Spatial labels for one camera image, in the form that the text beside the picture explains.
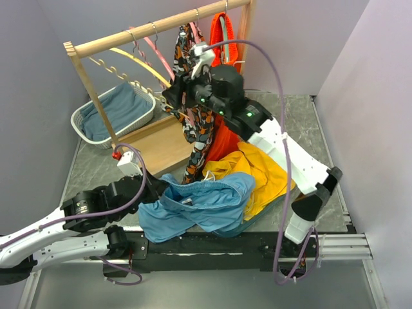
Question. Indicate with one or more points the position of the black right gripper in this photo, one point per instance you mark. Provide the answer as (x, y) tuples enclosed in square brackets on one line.
[(183, 83)]

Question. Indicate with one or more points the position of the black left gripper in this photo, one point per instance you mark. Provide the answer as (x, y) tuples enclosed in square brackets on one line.
[(158, 186)]

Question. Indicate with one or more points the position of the light blue shorts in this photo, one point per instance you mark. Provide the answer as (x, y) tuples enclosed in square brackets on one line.
[(213, 205)]

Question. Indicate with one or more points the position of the yellow hanger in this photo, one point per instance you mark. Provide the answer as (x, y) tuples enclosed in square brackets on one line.
[(124, 76)]

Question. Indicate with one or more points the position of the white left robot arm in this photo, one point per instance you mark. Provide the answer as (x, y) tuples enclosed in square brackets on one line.
[(84, 226)]

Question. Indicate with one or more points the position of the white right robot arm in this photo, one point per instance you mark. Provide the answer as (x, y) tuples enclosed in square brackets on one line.
[(221, 90)]

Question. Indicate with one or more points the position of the patterned shorts on hanger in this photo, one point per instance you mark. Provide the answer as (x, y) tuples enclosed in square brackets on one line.
[(197, 122)]

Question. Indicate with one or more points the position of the orange shorts on hanger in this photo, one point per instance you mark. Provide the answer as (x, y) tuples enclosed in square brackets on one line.
[(224, 140)]

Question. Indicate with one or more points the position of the pink hanger under patterned shorts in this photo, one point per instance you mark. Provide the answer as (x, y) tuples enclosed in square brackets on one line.
[(196, 33)]

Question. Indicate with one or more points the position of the green hanger under orange shorts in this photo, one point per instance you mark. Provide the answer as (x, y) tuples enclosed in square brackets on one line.
[(226, 32)]

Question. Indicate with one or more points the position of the yellow shorts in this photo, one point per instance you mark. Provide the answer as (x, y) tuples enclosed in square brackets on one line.
[(241, 157)]

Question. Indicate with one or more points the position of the wooden clothes rack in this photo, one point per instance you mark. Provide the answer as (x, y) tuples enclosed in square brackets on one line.
[(161, 143)]

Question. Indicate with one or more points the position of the white plastic basket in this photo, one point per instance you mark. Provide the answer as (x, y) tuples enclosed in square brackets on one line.
[(112, 112)]

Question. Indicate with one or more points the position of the grey-blue cloth in basket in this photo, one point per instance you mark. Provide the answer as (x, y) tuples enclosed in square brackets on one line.
[(112, 111)]

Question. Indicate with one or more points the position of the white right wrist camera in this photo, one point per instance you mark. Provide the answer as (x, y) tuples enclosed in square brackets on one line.
[(201, 54)]

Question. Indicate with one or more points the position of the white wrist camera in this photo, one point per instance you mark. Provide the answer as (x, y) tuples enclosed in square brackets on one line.
[(201, 54), (128, 163)]

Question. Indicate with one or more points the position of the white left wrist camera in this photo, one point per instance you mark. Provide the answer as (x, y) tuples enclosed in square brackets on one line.
[(128, 163)]

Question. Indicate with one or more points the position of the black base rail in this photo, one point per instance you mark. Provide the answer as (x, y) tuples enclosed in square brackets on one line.
[(196, 251)]

